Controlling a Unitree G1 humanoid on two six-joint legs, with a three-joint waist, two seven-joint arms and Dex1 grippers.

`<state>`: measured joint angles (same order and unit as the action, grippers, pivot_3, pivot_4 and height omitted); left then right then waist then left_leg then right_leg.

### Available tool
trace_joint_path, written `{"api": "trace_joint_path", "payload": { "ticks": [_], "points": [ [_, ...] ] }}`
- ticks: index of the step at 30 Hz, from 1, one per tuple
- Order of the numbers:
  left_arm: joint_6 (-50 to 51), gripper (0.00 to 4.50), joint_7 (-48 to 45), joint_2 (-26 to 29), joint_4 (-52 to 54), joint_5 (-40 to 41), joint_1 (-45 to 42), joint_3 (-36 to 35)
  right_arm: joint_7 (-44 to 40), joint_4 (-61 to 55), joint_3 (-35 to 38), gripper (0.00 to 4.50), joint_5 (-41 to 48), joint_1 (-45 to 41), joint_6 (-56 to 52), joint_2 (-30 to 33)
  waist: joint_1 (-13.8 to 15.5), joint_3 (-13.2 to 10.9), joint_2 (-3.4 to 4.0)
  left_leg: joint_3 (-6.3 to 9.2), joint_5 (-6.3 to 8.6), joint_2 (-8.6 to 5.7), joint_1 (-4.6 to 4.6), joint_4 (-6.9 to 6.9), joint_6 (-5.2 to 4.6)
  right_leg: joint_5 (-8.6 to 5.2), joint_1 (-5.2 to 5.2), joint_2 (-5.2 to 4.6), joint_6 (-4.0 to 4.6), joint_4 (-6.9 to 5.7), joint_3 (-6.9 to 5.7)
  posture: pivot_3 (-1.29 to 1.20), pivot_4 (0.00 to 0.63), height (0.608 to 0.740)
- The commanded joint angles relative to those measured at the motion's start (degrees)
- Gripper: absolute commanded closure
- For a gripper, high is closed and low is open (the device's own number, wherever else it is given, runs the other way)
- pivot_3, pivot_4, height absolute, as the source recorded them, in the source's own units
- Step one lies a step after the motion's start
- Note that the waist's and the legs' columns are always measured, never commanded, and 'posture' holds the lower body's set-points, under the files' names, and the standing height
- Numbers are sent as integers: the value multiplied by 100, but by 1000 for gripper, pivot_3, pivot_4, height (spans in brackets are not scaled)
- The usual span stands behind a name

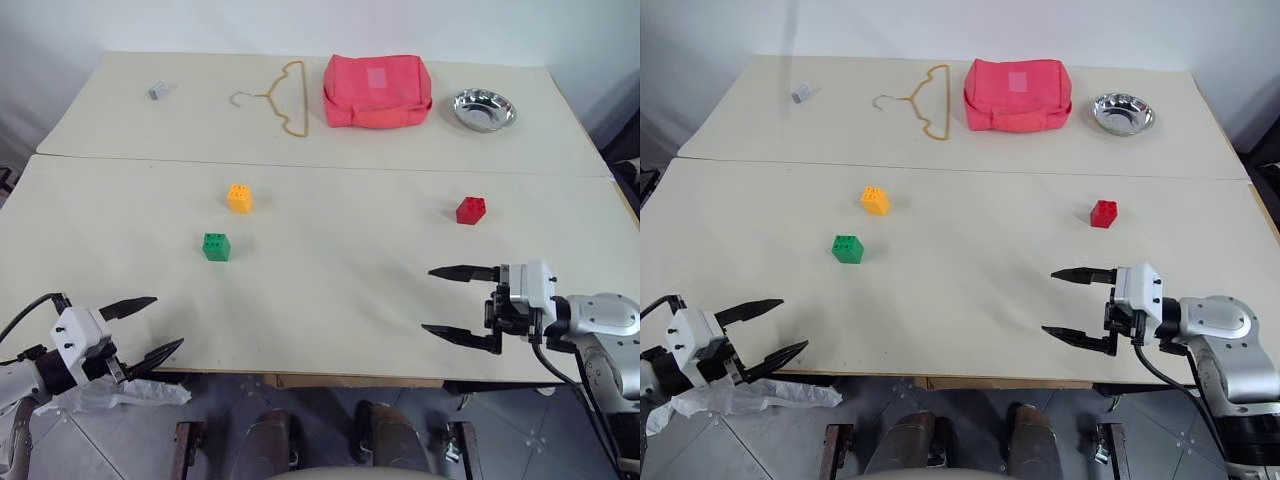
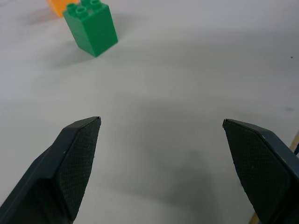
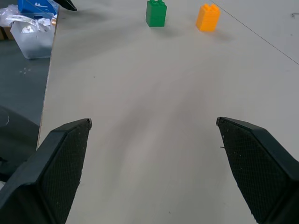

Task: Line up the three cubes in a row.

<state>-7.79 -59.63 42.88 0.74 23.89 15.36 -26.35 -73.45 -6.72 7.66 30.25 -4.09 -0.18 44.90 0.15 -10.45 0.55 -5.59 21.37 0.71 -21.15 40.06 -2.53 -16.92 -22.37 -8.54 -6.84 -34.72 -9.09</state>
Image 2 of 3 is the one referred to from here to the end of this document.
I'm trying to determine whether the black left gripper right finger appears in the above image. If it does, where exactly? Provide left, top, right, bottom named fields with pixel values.
left=222, top=119, right=299, bottom=224

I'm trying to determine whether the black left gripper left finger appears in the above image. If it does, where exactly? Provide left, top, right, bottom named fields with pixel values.
left=0, top=116, right=102, bottom=224

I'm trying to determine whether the green toy brick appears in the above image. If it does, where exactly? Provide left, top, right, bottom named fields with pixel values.
left=63, top=0, right=119, bottom=58

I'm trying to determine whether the orange toy brick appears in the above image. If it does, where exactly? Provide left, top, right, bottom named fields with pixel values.
left=46, top=0, right=79, bottom=19

